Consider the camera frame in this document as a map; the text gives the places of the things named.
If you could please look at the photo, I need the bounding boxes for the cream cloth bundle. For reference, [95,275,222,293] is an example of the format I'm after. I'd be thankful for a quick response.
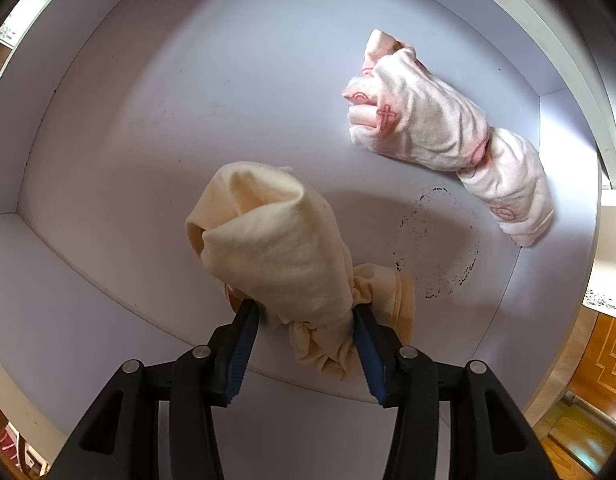
[184,161,416,381]

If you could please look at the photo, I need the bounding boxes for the wooden door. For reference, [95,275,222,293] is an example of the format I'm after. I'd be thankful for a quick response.
[568,310,616,411]

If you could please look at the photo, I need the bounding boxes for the pink printed cloth bundle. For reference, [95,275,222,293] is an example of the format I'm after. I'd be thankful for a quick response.
[342,29,555,248]

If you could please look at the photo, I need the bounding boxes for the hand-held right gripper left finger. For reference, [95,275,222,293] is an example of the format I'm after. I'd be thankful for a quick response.
[47,299,261,480]

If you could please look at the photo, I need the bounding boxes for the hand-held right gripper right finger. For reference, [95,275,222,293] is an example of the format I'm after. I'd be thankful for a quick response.
[352,305,551,480]

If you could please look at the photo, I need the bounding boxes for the white cabinet drawer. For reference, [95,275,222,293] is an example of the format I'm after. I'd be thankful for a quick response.
[0,0,609,480]

